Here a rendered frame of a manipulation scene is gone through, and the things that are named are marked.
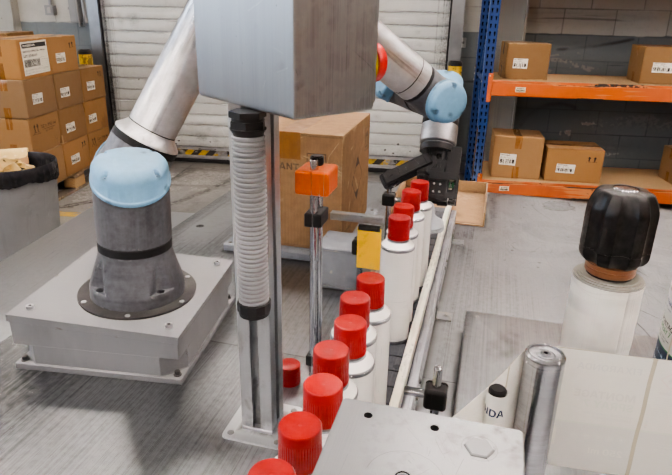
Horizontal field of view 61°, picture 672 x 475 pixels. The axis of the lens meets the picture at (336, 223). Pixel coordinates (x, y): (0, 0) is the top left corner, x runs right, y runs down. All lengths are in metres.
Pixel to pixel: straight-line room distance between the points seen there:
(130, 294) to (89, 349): 0.10
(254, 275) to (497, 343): 0.50
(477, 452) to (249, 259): 0.31
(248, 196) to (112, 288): 0.46
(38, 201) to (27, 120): 1.23
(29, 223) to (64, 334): 2.28
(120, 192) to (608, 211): 0.66
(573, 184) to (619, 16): 1.48
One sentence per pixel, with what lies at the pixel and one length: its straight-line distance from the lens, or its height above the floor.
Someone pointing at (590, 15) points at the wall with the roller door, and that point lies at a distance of 5.30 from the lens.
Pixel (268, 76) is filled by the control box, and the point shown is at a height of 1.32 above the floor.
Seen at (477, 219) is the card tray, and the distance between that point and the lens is 1.63.
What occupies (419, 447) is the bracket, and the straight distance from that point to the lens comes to 0.35.
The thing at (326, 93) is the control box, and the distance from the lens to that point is 0.51.
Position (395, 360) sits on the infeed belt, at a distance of 0.89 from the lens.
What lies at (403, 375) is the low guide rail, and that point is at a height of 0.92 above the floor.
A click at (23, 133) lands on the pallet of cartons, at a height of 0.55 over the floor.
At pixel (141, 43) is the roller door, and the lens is 5.54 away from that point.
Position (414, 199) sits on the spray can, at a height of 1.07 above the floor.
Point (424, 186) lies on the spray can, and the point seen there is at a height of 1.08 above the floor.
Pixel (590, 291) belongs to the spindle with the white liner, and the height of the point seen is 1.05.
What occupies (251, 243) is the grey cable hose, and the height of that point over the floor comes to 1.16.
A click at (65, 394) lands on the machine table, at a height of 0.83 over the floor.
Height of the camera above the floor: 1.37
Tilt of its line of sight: 21 degrees down
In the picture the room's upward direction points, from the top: 1 degrees clockwise
